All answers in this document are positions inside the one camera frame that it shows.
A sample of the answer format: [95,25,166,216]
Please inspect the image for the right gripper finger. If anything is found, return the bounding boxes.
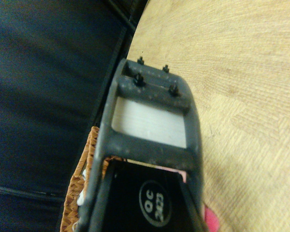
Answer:
[78,56,208,232]

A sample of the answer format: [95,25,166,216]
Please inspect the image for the pink plush toy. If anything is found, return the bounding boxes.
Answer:
[157,166,220,232]

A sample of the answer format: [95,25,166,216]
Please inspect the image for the brown wicker basket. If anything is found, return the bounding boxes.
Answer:
[58,125,113,232]

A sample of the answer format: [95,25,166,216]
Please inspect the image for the curtain stand pole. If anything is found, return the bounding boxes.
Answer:
[0,182,66,200]
[108,0,136,32]

